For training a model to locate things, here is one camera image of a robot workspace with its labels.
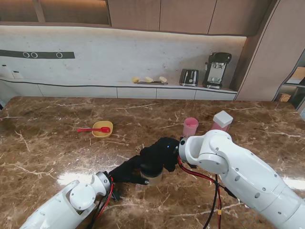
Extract red and black right arm cables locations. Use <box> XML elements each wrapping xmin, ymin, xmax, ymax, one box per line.
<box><xmin>177</xmin><ymin>157</ymin><xmax>238</xmax><ymax>229</ymax></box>

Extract black and silver toaster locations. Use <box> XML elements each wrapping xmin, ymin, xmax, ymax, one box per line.
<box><xmin>179</xmin><ymin>68</ymin><xmax>200</xmax><ymax>87</ymax></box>

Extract black espresso machine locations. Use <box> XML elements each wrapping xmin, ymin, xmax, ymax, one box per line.
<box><xmin>202</xmin><ymin>52</ymin><xmax>233</xmax><ymax>90</ymax></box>

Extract pink container with white lid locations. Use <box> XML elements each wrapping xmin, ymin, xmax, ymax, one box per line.
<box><xmin>211</xmin><ymin>122</ymin><xmax>231</xmax><ymax>132</ymax></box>

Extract tan book on shelf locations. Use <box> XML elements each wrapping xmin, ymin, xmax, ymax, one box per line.
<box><xmin>289</xmin><ymin>66</ymin><xmax>305</xmax><ymax>84</ymax></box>

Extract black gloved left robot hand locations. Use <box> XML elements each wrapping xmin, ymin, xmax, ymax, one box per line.
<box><xmin>109</xmin><ymin>155</ymin><xmax>150</xmax><ymax>186</ymax></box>

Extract red plastic spoon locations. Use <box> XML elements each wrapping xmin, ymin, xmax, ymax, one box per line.
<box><xmin>76</xmin><ymin>127</ymin><xmax>111</xmax><ymax>133</ymax></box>

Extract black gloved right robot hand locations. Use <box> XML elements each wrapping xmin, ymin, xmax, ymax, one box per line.
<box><xmin>140</xmin><ymin>137</ymin><xmax>181</xmax><ymax>172</ymax></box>

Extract clear grain jar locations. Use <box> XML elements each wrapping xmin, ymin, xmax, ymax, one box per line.
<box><xmin>140</xmin><ymin>170</ymin><xmax>163</xmax><ymax>187</ymax></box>

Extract dark open shelf unit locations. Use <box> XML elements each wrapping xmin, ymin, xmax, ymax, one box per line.
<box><xmin>274</xmin><ymin>49</ymin><xmax>305</xmax><ymax>111</ymax></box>

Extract black wall power strip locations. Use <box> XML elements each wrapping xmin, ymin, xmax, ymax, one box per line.
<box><xmin>0</xmin><ymin>49</ymin><xmax>75</xmax><ymax>60</ymax></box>

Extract white counter with drawers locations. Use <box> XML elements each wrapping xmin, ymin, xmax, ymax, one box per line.
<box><xmin>0</xmin><ymin>78</ymin><xmax>238</xmax><ymax>101</ymax></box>

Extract yellow plastic bowl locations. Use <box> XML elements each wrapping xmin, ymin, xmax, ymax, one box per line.
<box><xmin>92</xmin><ymin>121</ymin><xmax>113</xmax><ymax>138</ymax></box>

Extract small wooden box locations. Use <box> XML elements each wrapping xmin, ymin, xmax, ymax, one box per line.
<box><xmin>277</xmin><ymin>93</ymin><xmax>292</xmax><ymax>103</ymax></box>

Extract pink measuring cup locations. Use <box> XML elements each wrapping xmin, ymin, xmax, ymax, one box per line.
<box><xmin>183</xmin><ymin>117</ymin><xmax>199</xmax><ymax>138</ymax></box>

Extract white square container lid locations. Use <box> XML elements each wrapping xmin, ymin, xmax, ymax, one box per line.
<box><xmin>213</xmin><ymin>110</ymin><xmax>234</xmax><ymax>128</ymax></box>

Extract red and black arm cables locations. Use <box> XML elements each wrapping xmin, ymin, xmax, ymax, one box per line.
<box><xmin>81</xmin><ymin>176</ymin><xmax>115</xmax><ymax>229</ymax></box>
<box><xmin>177</xmin><ymin>157</ymin><xmax>238</xmax><ymax>229</ymax></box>

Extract tall brown cabinet panel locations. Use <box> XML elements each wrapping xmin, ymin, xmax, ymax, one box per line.
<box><xmin>234</xmin><ymin>0</ymin><xmax>305</xmax><ymax>102</ymax></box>

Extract dark cutting board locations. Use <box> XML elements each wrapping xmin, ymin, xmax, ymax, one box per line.
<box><xmin>137</xmin><ymin>81</ymin><xmax>168</xmax><ymax>86</ymax></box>

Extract red and black left arm cables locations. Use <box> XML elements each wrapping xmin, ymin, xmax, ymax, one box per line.
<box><xmin>81</xmin><ymin>176</ymin><xmax>115</xmax><ymax>229</ymax></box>

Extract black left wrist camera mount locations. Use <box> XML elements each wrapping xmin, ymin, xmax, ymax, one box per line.
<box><xmin>112</xmin><ymin>189</ymin><xmax>123</xmax><ymax>202</ymax></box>

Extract brown wall cabinets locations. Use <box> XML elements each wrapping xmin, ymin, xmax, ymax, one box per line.
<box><xmin>0</xmin><ymin>0</ymin><xmax>272</xmax><ymax>37</ymax></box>

